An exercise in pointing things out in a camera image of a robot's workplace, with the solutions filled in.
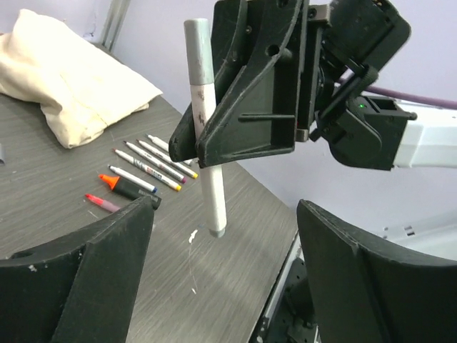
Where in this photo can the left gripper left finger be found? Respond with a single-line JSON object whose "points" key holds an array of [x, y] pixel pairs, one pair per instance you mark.
{"points": [[80, 287]]}

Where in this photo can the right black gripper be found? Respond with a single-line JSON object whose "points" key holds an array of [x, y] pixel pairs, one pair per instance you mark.
{"points": [[271, 80]]}

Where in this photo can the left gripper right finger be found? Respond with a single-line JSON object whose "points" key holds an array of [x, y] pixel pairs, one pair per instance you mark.
{"points": [[367, 289]]}

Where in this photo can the white grey marker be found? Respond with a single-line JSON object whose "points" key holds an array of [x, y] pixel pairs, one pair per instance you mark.
{"points": [[203, 102]]}

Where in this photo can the pink pen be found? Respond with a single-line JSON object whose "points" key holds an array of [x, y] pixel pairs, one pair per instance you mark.
{"points": [[102, 203]]}

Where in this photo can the orange black highlighter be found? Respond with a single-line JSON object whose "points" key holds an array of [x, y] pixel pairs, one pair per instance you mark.
{"points": [[128, 189]]}

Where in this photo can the blue cap white marker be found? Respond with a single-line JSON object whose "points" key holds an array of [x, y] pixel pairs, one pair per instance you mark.
{"points": [[141, 183]]}

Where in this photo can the yellow cap marker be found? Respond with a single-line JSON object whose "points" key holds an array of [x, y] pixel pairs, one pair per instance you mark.
{"points": [[189, 172]]}

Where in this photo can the purple cap marker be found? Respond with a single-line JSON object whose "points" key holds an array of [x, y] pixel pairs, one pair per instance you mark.
{"points": [[156, 162]]}

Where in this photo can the orange cap marker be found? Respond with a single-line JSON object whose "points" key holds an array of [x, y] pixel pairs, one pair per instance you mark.
{"points": [[147, 169]]}

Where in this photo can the grey cap marker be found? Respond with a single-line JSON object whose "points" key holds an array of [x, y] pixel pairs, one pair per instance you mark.
{"points": [[165, 146]]}

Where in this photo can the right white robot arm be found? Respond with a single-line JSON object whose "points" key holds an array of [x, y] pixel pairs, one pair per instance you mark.
{"points": [[364, 126]]}

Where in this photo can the beige cloth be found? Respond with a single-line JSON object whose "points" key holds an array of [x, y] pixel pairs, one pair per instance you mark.
{"points": [[81, 89]]}

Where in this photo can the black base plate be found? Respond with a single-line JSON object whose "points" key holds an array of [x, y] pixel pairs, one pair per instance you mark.
{"points": [[288, 315]]}

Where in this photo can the aluminium rail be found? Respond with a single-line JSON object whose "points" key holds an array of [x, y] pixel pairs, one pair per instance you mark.
{"points": [[114, 20]]}

